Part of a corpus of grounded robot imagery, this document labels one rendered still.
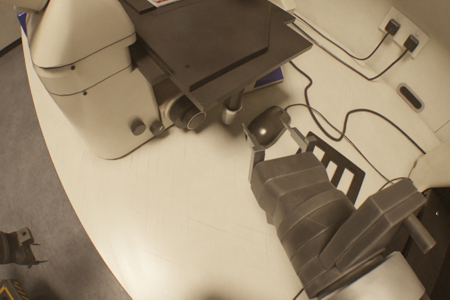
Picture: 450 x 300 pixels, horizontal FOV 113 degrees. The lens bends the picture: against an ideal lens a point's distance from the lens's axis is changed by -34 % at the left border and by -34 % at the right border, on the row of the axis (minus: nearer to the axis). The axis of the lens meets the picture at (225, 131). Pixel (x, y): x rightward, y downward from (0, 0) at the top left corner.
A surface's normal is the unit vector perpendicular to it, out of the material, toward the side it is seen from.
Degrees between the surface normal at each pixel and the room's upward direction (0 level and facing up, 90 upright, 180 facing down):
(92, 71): 90
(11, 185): 0
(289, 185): 22
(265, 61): 0
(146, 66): 0
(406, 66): 90
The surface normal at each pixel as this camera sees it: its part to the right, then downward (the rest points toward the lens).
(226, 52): 0.14, -0.51
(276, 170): 0.03, -0.82
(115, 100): 0.66, 0.69
